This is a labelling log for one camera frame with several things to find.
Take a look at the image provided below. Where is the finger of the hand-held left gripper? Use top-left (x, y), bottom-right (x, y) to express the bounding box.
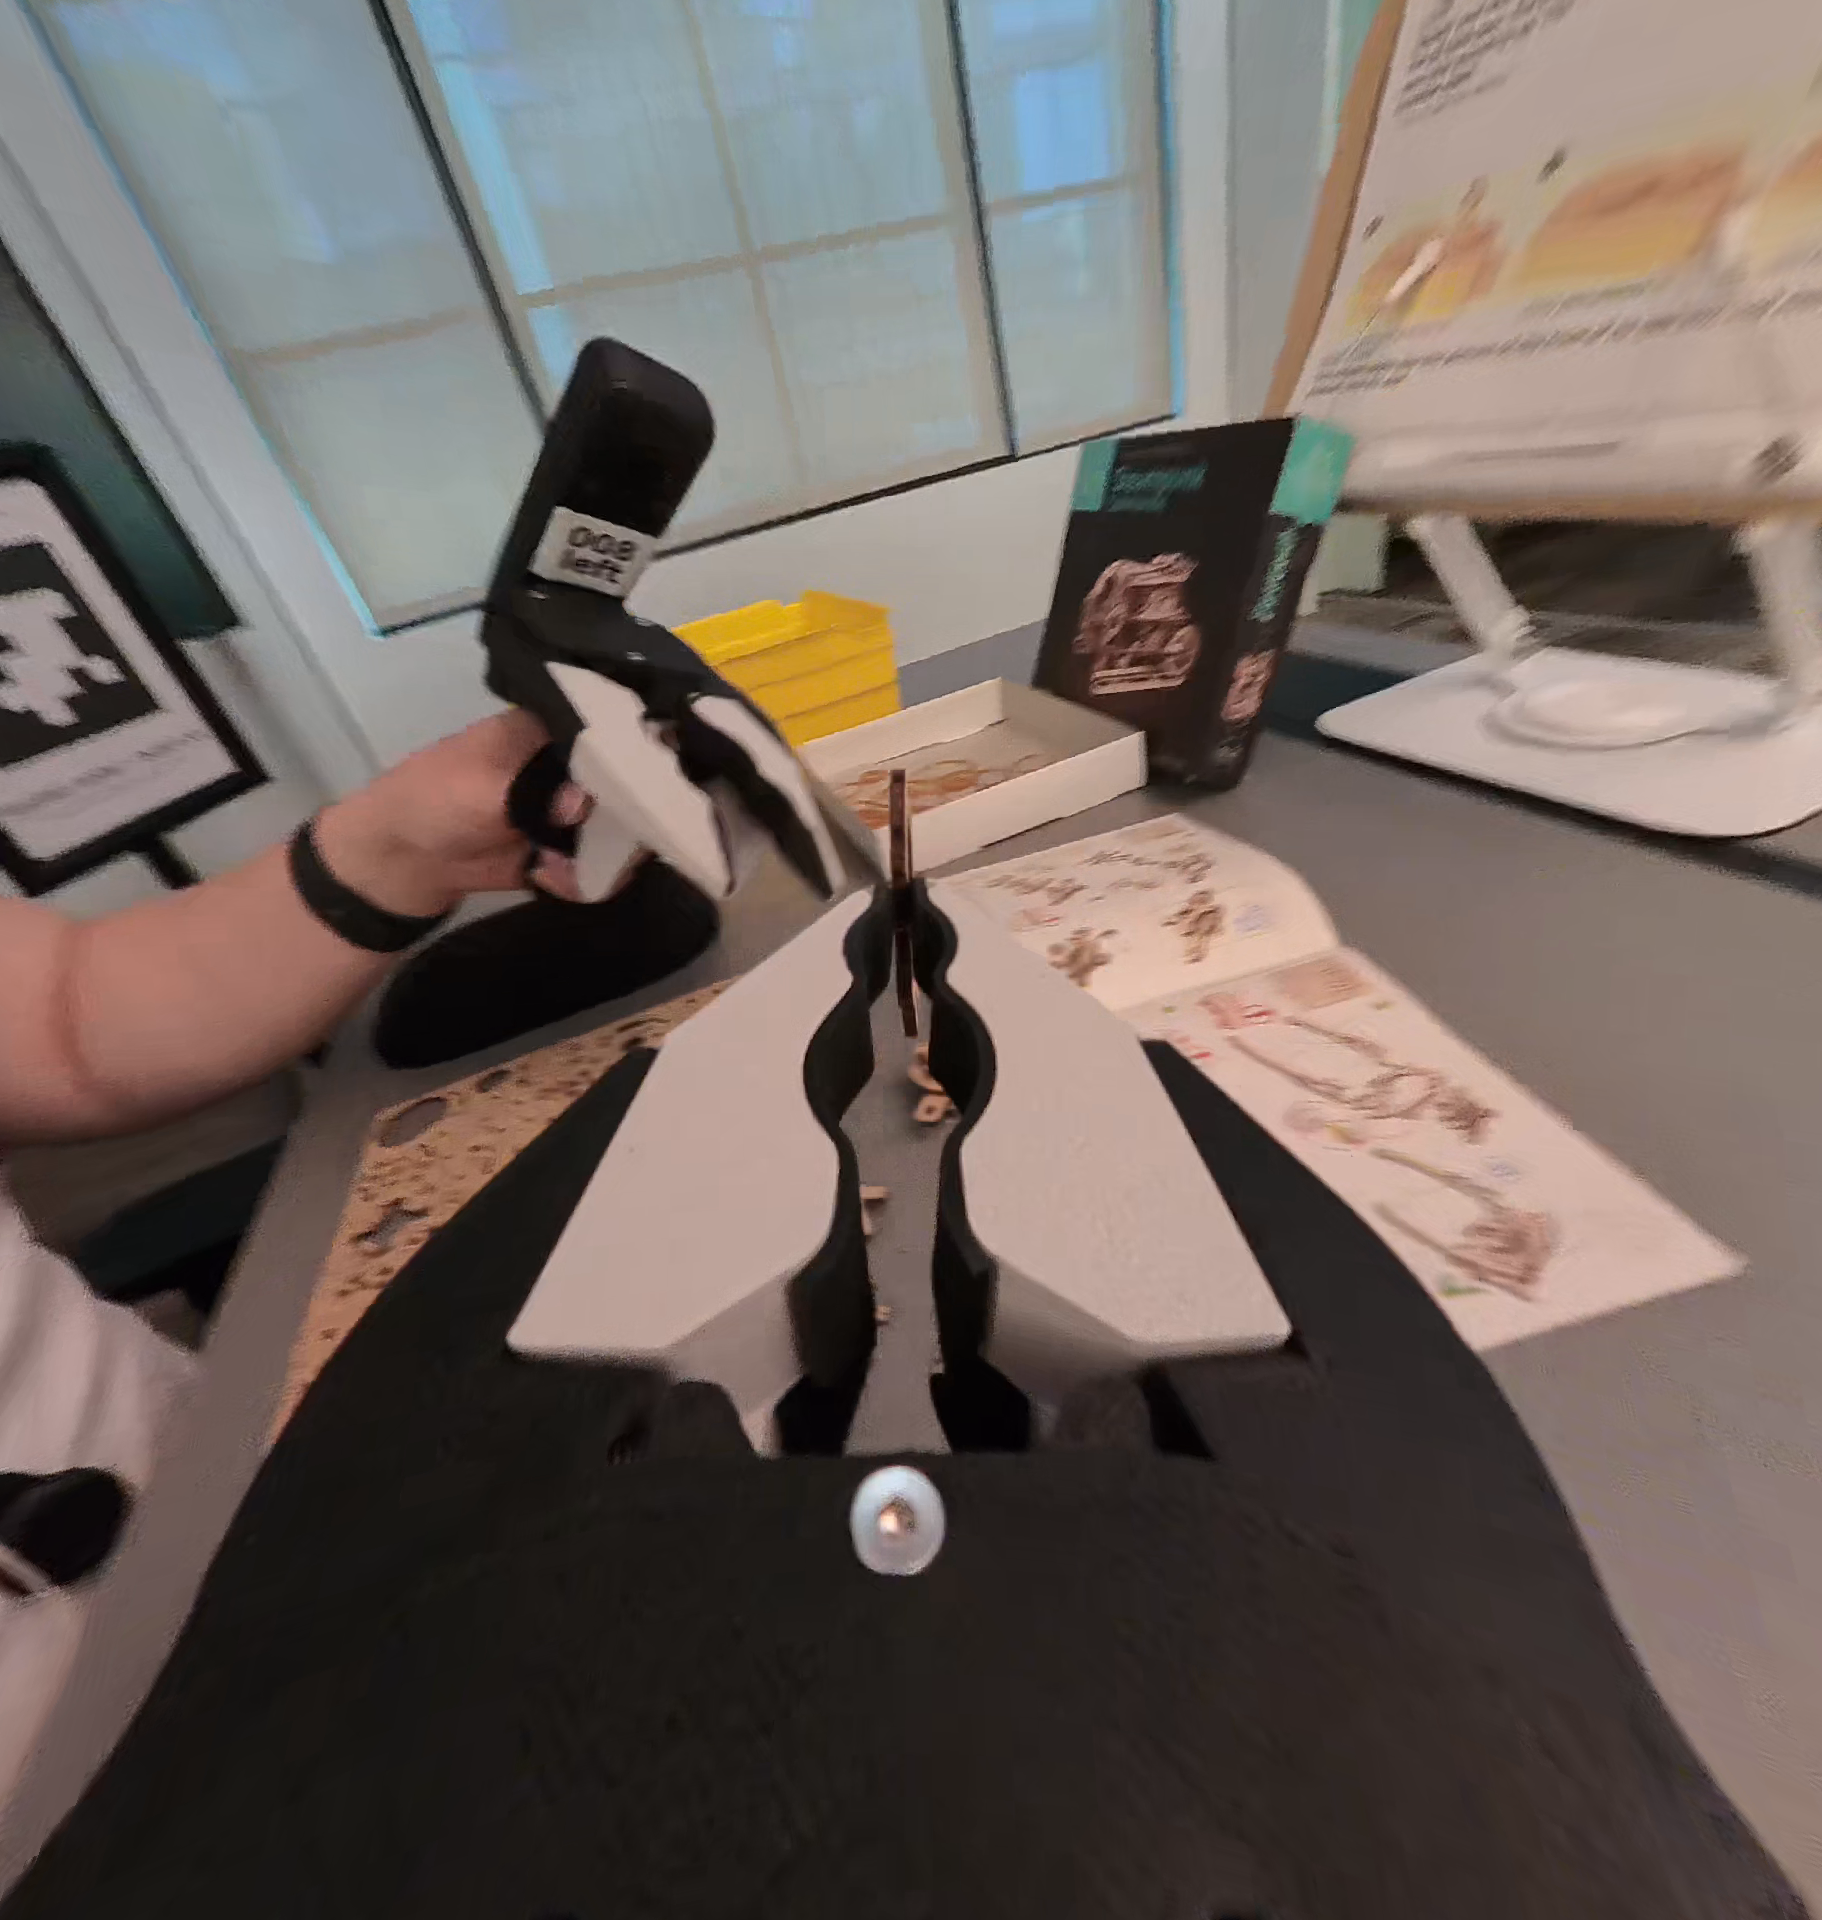
top-left (549, 667), bottom-right (740, 905)
top-left (678, 696), bottom-right (886, 902)

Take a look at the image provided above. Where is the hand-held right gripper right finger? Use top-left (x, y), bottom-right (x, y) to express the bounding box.
top-left (912, 877), bottom-right (1293, 1458)

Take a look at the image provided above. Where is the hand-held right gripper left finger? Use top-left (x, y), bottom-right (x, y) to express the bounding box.
top-left (505, 885), bottom-right (890, 1458)

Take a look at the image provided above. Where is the small round wooden model assembly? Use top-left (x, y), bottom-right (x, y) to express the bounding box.
top-left (883, 770), bottom-right (922, 1040)

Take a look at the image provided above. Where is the white shallow cardboard box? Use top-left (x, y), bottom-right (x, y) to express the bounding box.
top-left (798, 678), bottom-right (1149, 843)

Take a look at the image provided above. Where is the person's left forearm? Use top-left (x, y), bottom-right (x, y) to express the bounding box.
top-left (0, 862), bottom-right (447, 1145)

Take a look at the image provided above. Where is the black model kit box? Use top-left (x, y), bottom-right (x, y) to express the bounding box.
top-left (1034, 419), bottom-right (1340, 795)

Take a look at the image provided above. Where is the person's left hand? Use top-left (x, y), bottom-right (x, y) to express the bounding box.
top-left (318, 705), bottom-right (599, 908)

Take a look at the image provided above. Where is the yellow plastic bin stack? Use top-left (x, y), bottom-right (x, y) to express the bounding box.
top-left (670, 591), bottom-right (902, 748)

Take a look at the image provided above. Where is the dark cloth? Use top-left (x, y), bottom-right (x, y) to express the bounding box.
top-left (376, 862), bottom-right (724, 1070)

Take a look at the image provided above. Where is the laser-cut wooden part sheet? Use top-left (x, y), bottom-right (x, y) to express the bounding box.
top-left (270, 981), bottom-right (735, 1445)

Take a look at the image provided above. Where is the black wristband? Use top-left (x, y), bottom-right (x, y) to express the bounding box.
top-left (285, 817), bottom-right (451, 957)

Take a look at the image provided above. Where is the paper instruction booklet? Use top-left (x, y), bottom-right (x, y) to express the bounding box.
top-left (942, 815), bottom-right (1746, 1353)

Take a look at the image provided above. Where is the frosted glass window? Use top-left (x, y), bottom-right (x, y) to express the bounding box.
top-left (25, 0), bottom-right (1185, 634)

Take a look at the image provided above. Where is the black and white marker sign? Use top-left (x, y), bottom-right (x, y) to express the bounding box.
top-left (0, 441), bottom-right (270, 901)

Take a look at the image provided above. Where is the white folding stand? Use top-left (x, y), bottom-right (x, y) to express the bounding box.
top-left (1319, 426), bottom-right (1822, 841)

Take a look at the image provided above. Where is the person's white shirt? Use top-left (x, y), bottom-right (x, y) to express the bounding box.
top-left (0, 1125), bottom-right (200, 1920)

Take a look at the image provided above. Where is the printed instruction board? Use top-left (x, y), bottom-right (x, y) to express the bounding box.
top-left (1270, 0), bottom-right (1822, 527)

